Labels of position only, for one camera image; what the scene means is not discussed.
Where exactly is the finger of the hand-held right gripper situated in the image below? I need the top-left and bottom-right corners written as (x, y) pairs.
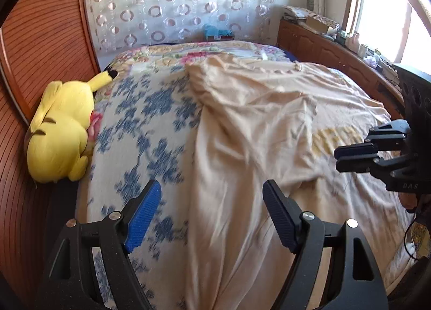
top-left (334, 120), bottom-right (413, 160)
top-left (336, 155), bottom-right (421, 192)

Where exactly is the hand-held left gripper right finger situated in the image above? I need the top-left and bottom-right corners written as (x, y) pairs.
top-left (263, 179), bottom-right (389, 310)

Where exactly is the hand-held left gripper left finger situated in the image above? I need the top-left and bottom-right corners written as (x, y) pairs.
top-left (34, 179), bottom-right (162, 310)

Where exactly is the beige shirt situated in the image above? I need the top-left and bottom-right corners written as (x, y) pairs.
top-left (185, 56), bottom-right (418, 310)

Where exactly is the person's right hand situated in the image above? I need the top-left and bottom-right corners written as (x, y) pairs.
top-left (400, 193), bottom-right (419, 213)

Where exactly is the blue floral bedspread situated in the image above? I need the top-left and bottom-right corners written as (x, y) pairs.
top-left (76, 69), bottom-right (204, 310)

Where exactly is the yellow patterned cloth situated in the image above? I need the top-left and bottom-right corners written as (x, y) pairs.
top-left (406, 222), bottom-right (428, 257)

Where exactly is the window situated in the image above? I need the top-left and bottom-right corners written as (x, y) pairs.
top-left (343, 0), bottom-right (431, 71)

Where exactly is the wooden cabinet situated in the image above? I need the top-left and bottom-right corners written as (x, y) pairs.
top-left (277, 18), bottom-right (406, 108)

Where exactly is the yellow plush toy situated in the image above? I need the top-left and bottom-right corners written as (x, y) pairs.
top-left (26, 69), bottom-right (118, 183)

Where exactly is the cardboard box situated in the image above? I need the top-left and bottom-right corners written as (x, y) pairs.
top-left (306, 15), bottom-right (334, 35)

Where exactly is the stack of folded papers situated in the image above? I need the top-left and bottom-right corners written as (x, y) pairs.
top-left (283, 5), bottom-right (319, 22)

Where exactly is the pink floral quilt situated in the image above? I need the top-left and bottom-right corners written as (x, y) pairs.
top-left (88, 40), bottom-right (291, 139)

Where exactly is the blue cloth bundle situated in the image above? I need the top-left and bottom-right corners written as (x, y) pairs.
top-left (202, 23), bottom-right (234, 42)

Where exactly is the wooden headboard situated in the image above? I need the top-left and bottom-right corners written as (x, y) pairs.
top-left (0, 0), bottom-right (102, 297)

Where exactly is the sheer curtain with circles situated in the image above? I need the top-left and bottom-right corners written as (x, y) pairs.
top-left (82, 0), bottom-right (281, 58)

